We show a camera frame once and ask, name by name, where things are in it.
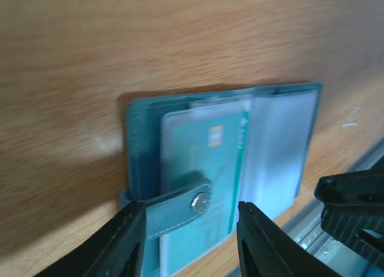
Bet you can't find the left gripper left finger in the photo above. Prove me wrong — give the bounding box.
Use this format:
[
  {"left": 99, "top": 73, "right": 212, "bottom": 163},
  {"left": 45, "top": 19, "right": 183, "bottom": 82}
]
[{"left": 37, "top": 201, "right": 146, "bottom": 276}]

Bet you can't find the teal leather card holder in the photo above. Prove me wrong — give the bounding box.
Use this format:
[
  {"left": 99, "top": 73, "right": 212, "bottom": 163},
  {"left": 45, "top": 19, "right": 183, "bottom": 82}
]
[{"left": 120, "top": 83, "right": 322, "bottom": 276}]

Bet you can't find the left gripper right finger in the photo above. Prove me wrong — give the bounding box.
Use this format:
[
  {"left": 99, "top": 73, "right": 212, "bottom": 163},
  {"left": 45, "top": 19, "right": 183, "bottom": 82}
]
[{"left": 236, "top": 201, "right": 339, "bottom": 277}]

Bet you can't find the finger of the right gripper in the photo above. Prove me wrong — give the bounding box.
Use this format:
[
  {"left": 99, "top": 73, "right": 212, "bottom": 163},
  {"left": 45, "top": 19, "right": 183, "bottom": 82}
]
[{"left": 314, "top": 169, "right": 383, "bottom": 270}]

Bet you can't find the aluminium front rail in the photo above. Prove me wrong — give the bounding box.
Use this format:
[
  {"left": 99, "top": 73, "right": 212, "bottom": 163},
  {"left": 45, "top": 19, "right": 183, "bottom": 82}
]
[{"left": 231, "top": 141, "right": 383, "bottom": 276}]

